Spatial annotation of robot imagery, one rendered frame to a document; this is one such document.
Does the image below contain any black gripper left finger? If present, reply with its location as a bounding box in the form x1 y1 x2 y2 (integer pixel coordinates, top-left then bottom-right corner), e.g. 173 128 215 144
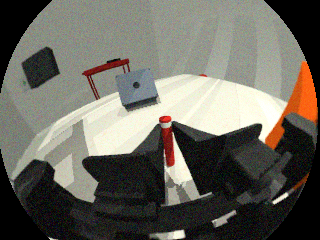
81 124 165 205

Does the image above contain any red peg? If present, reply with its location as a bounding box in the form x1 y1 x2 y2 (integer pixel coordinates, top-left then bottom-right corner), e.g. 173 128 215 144
160 116 175 167

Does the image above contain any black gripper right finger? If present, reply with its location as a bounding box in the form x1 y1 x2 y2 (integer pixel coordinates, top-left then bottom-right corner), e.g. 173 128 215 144
171 121 263 196

